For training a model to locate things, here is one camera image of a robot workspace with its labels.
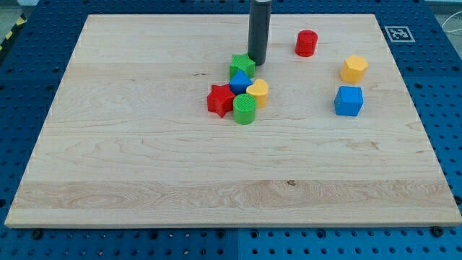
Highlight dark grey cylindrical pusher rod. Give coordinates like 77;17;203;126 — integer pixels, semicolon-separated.
248;0;272;66

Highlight green star block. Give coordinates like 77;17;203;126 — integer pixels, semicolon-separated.
230;53;256;79

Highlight red star block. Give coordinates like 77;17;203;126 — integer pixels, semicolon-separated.
206;84;235;118

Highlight red cylinder block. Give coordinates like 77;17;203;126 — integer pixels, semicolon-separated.
295;30;318;57

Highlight blue triangular block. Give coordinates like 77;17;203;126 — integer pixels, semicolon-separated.
230;70;253;95

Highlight yellow heart block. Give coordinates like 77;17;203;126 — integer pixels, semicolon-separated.
246;79;269;108

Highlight green cylinder block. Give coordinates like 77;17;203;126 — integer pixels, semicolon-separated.
232;94;257;125

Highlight yellow hexagon block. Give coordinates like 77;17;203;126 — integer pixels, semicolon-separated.
340;55;369;84

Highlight blue cube block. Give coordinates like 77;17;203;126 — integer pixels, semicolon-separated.
334;86;364;117

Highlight white fiducial marker tag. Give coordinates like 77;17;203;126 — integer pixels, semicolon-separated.
384;26;415;43

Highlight light wooden board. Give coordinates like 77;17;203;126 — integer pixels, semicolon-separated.
5;14;461;228

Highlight yellow black hazard tape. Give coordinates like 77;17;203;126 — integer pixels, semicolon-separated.
1;14;27;53

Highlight white cable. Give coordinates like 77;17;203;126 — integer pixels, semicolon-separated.
440;9;462;35

